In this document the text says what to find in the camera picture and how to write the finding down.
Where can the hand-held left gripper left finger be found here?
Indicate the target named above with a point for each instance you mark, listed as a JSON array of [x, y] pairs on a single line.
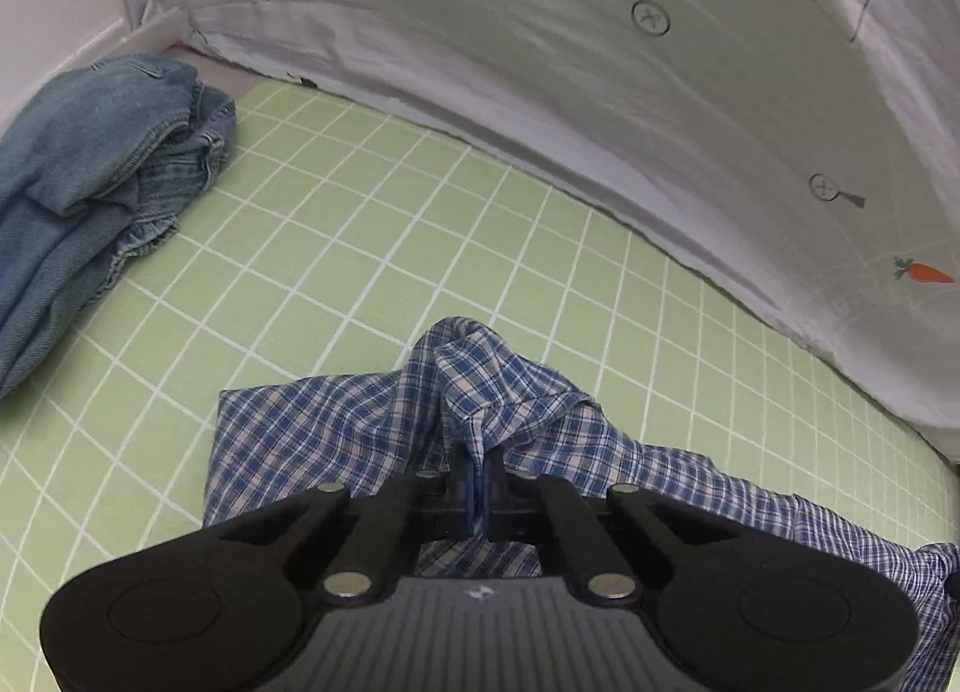
[[466, 493]]

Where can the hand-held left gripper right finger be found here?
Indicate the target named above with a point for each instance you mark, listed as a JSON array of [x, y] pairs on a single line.
[[489, 493]]

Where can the blue plaid shirt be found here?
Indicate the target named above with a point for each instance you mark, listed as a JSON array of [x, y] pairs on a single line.
[[352, 422]]

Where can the green checked bed sheet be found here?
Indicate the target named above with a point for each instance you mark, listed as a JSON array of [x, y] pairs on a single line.
[[390, 227]]

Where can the white printed cloth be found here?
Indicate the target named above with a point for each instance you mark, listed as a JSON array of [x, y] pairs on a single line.
[[525, 25]]

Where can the blue denim garment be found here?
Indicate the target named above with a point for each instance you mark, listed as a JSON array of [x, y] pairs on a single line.
[[67, 212]]

